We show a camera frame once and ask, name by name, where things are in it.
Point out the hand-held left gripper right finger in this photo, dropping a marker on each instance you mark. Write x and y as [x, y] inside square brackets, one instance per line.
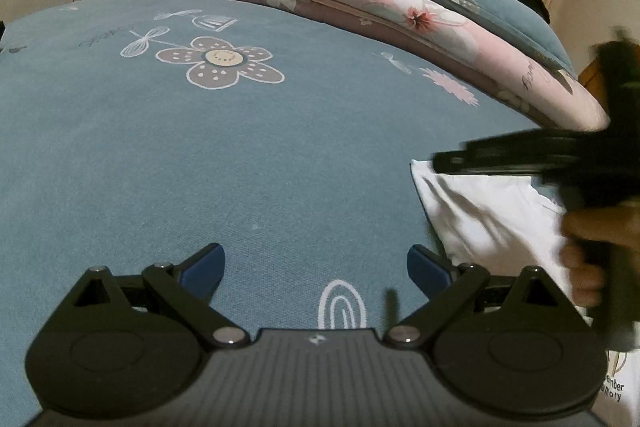
[427, 274]

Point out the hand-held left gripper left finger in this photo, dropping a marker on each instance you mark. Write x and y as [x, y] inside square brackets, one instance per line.
[202, 274]

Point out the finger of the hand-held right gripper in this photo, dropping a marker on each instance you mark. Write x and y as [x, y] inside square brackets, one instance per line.
[490, 157]

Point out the white printed t-shirt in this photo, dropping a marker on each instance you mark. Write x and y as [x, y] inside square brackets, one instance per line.
[475, 207]

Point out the person's right hand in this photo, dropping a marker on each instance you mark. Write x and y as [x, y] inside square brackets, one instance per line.
[585, 257]

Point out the wooden headboard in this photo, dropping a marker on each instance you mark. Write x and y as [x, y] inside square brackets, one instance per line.
[592, 82]

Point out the blue floral bed sheet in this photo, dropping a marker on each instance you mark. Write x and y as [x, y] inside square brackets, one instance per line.
[200, 157]

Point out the teal pillow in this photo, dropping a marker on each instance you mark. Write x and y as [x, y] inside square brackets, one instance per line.
[500, 17]

